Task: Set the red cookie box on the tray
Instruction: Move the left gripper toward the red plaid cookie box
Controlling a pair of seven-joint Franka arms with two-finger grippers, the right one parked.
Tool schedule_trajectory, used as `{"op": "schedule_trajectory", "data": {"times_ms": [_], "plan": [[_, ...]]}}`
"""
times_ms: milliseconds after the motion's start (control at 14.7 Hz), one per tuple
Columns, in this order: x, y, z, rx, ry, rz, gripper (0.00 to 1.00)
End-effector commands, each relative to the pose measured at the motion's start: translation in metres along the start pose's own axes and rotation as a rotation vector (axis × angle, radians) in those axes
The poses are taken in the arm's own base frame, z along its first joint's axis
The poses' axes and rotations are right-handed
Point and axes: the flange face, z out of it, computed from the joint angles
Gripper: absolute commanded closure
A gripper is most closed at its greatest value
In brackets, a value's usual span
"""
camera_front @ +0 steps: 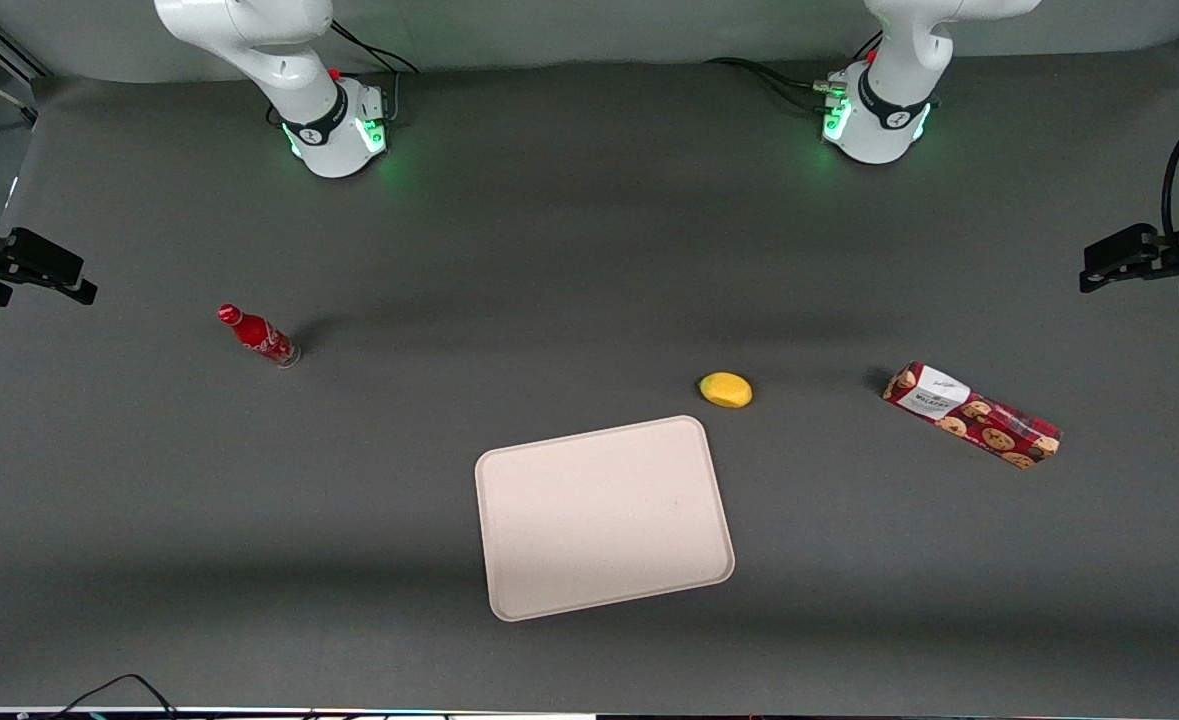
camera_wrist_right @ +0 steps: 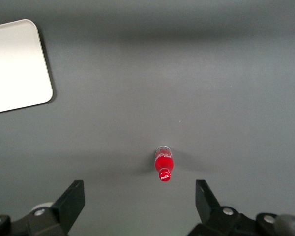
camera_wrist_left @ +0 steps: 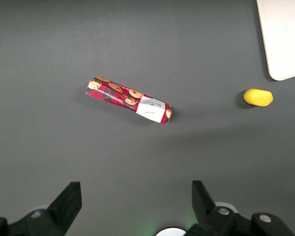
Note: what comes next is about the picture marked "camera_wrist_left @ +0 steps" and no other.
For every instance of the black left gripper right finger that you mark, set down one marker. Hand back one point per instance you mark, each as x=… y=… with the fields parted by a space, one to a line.
x=206 y=211

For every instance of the yellow lemon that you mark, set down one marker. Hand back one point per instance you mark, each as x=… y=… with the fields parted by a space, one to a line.
x=258 y=97

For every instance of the beige plastic tray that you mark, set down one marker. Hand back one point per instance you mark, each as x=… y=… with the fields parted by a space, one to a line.
x=282 y=37

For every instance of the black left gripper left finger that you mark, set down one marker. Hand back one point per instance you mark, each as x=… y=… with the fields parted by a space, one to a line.
x=61 y=209

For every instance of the red cookie box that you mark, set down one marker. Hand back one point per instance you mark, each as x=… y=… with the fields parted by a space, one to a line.
x=127 y=99

